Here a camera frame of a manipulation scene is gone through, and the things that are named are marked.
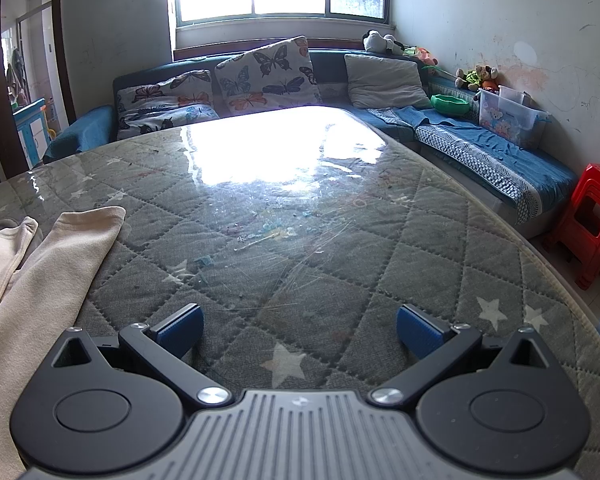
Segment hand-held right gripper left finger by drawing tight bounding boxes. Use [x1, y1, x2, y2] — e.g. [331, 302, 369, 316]
[54, 303, 233, 407]

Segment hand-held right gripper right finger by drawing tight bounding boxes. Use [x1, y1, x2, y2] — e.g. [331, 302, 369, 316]
[371, 303, 548, 407]

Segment cream sweatshirt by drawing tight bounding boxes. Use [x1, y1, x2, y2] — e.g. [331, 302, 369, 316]
[0, 206, 127, 480]

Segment hanging clothes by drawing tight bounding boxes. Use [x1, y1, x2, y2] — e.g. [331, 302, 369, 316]
[6, 49, 29, 103]

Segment blue patterned sofa cover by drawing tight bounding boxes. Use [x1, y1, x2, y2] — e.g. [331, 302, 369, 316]
[367, 105, 578, 226]

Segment butterfly print pillow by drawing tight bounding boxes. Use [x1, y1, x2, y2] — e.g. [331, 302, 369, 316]
[116, 69, 215, 108]
[214, 36, 323, 113]
[116, 104, 222, 142]

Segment red plastic stool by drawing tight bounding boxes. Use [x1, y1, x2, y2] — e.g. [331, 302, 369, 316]
[545, 162, 600, 290]

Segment green plastic bowl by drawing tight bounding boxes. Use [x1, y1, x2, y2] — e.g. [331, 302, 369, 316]
[430, 94, 471, 116]

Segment clear plastic storage box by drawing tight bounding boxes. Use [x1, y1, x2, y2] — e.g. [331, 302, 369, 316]
[477, 85, 549, 150]

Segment blue and white cabinet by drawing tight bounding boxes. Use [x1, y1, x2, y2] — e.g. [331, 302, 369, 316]
[12, 98, 48, 167]

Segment grey pillow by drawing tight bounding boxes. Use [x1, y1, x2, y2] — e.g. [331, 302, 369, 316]
[344, 54, 431, 110]

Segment green plush toy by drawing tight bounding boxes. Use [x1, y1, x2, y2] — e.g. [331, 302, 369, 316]
[455, 67, 481, 92]

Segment brown plush toy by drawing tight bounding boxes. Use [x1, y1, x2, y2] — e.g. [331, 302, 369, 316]
[477, 65, 501, 93]

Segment dark blue corner sofa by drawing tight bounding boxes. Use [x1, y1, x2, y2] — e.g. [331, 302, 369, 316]
[42, 49, 578, 238]

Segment black and white plush toy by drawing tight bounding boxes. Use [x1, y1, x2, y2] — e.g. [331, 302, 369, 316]
[362, 30, 406, 56]

